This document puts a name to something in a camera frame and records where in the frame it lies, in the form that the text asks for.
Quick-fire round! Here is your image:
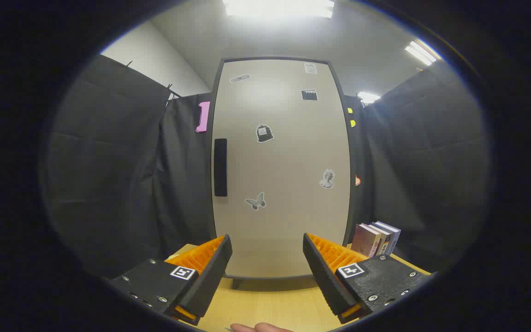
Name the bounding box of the white spine book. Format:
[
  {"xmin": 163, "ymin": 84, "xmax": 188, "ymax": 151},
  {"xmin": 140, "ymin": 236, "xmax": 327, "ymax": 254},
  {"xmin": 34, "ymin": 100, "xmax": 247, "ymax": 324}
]
[{"xmin": 367, "ymin": 223, "xmax": 391, "ymax": 256}]

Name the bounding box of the maroon cover book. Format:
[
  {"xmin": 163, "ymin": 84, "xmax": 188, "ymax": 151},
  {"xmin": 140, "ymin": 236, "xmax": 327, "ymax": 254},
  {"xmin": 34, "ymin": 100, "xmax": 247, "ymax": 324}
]
[{"xmin": 351, "ymin": 224, "xmax": 381, "ymax": 258}]

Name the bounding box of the dark frame cabinet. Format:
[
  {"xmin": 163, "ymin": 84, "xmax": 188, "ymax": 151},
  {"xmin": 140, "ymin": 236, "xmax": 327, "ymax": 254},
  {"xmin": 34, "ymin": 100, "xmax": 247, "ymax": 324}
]
[{"xmin": 208, "ymin": 56, "xmax": 363, "ymax": 290}]

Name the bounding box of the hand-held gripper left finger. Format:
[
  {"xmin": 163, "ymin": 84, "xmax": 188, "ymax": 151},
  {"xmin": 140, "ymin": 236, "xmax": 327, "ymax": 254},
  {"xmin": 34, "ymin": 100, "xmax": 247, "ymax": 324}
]
[{"xmin": 104, "ymin": 234, "xmax": 233, "ymax": 326}]

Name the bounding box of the black backdrop cloth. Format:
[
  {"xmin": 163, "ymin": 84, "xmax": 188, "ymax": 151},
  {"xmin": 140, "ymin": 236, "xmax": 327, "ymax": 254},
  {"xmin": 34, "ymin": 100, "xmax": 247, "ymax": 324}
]
[{"xmin": 47, "ymin": 54, "xmax": 490, "ymax": 279}]

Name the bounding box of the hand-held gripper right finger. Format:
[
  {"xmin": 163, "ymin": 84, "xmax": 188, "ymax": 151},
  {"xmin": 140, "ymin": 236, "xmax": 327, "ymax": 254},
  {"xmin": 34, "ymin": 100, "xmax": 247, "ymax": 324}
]
[{"xmin": 302, "ymin": 233, "xmax": 434, "ymax": 325}]

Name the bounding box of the black door handle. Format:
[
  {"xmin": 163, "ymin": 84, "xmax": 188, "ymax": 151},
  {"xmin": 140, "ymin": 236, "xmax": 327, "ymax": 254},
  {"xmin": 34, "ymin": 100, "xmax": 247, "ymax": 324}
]
[{"xmin": 214, "ymin": 138, "xmax": 228, "ymax": 197}]

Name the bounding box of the grey cabinet door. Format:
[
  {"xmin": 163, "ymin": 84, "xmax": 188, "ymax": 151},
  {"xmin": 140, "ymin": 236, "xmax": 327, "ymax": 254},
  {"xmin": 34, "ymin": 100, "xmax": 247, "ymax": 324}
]
[{"xmin": 211, "ymin": 59, "xmax": 353, "ymax": 279}]

